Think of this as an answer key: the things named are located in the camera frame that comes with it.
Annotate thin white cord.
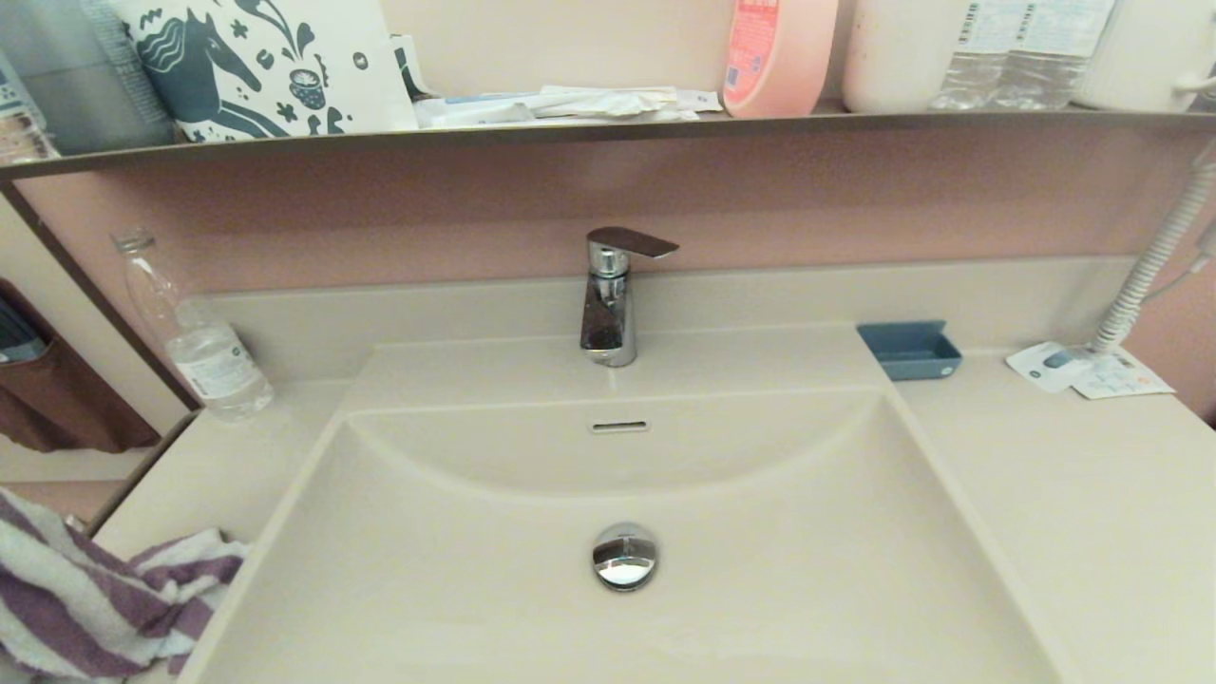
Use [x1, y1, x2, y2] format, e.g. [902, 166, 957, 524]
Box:
[1136, 251, 1216, 306]

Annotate white round jar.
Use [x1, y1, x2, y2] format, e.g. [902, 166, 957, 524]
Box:
[842, 0, 970, 115]

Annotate beige sink basin countertop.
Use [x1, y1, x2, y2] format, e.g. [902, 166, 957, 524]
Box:
[90, 255, 1216, 684]

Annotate dark grey item in pouch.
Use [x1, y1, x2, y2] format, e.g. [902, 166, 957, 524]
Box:
[0, 293, 48, 367]

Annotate brown wall shelf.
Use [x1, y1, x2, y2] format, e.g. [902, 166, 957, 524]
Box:
[0, 106, 1216, 182]

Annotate brown fabric pouch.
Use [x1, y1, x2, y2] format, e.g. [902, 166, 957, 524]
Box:
[0, 275, 162, 455]

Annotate blue plastic soap dish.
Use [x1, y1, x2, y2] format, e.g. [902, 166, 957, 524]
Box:
[856, 321, 963, 383]

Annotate small printed box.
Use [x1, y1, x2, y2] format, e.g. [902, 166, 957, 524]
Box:
[0, 47, 58, 164]

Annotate white rounded packet teal patch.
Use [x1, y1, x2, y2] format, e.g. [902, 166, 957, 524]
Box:
[1005, 341, 1093, 394]

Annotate purple white striped towel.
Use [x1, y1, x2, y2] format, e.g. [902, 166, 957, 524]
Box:
[0, 486, 251, 682]

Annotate clear water bottle barcode label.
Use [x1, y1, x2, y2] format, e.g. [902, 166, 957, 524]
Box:
[931, 0, 1036, 112]
[994, 0, 1116, 111]

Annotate printed paper card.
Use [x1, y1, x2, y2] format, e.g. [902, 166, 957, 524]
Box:
[1072, 346, 1177, 400]

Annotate chrome faucet lever handle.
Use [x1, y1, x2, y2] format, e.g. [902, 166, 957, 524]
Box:
[586, 227, 680, 260]

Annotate clear plastic water bottle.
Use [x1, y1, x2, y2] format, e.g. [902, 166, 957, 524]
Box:
[112, 228, 276, 422]

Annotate grey translucent container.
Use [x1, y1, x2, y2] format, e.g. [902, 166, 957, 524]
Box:
[0, 0, 179, 158]

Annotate white coiled hose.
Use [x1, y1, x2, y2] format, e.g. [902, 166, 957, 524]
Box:
[1091, 142, 1216, 356]

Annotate crumpled white wrapper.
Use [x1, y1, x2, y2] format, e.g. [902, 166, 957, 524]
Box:
[532, 86, 699, 124]

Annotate flat white packet blue edge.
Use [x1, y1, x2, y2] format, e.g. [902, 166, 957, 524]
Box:
[414, 92, 544, 130]

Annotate chrome sink drain stopper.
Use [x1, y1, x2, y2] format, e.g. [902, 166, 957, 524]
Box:
[592, 522, 658, 592]

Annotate chrome faucet spout body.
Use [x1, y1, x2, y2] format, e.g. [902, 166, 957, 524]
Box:
[579, 243, 638, 368]

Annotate white ribbed container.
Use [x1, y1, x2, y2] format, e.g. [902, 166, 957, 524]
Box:
[1070, 0, 1216, 113]

